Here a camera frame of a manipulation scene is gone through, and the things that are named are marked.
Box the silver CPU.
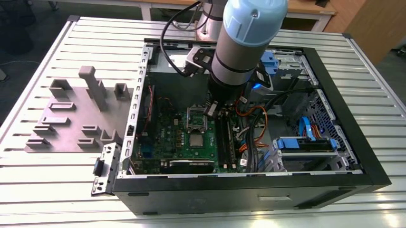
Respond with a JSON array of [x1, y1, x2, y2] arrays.
[[189, 133, 205, 147]]

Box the brown wooden cabinet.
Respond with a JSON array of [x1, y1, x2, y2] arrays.
[[343, 0, 406, 65]]

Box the black open PC case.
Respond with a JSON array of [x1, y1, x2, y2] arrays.
[[109, 37, 392, 216]]

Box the green motherboard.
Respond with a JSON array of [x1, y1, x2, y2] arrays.
[[134, 108, 247, 174]]

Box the black disk in blue carrier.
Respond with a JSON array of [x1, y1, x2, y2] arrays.
[[272, 137, 337, 153]]

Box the metal socket cover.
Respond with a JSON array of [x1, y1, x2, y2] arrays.
[[185, 106, 209, 133]]

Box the black office chair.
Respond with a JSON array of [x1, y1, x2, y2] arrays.
[[0, 0, 36, 56]]

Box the thick black cable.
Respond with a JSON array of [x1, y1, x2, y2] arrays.
[[244, 87, 315, 172]]

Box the black camera cable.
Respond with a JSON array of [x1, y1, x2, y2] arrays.
[[158, 0, 202, 77]]

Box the grey metal card bracket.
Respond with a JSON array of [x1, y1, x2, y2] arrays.
[[90, 142, 121, 197]]

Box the black graphics card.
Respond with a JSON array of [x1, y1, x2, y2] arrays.
[[158, 158, 214, 174]]

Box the grey metal disk bay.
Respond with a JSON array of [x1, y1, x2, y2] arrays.
[[271, 136, 359, 173]]

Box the blue flat data cable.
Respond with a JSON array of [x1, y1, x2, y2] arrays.
[[297, 117, 315, 141]]

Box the CPU socket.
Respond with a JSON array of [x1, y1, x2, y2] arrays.
[[185, 132, 206, 150]]

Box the grey plastic parts rack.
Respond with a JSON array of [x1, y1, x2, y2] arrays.
[[23, 65, 136, 154]]

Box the orange wire bundle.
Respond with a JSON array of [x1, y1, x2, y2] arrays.
[[233, 106, 269, 152]]

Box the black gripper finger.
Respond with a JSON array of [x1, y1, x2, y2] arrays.
[[204, 101, 222, 117]]

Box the orange flat data cable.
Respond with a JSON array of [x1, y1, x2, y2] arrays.
[[309, 123, 323, 141]]

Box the black RAM slot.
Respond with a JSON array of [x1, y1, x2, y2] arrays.
[[212, 114, 228, 168], [221, 111, 239, 168]]

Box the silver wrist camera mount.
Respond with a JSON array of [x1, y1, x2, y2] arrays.
[[184, 47, 213, 77]]

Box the grey metal drive cage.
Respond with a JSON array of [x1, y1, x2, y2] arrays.
[[247, 48, 319, 104]]

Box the grey Dell power supply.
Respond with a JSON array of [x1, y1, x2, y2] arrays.
[[145, 49, 212, 106]]

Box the wooden desk white legs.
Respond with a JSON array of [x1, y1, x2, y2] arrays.
[[138, 0, 337, 32]]

